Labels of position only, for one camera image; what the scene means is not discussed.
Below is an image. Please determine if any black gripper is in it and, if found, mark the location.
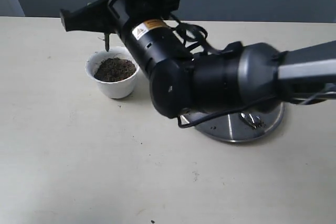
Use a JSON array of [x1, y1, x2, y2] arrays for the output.
[[60, 0, 180, 34]]

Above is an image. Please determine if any small metal spoon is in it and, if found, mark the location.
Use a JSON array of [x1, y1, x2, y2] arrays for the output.
[[239, 112, 263, 130]]

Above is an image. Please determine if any red artificial anthurium flower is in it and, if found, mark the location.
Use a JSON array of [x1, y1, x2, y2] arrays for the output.
[[98, 33, 110, 52]]

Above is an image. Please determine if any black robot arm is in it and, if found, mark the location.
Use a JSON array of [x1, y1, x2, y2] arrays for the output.
[[60, 0, 335, 119]]

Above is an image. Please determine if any dark soil in pot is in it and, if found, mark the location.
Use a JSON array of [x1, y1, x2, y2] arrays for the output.
[[94, 58, 137, 82]]

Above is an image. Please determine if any white scalloped flower pot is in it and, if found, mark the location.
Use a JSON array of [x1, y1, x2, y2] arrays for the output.
[[85, 46, 140, 99]]

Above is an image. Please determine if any round steel plate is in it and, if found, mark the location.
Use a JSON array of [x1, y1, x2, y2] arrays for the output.
[[195, 103, 285, 143]]

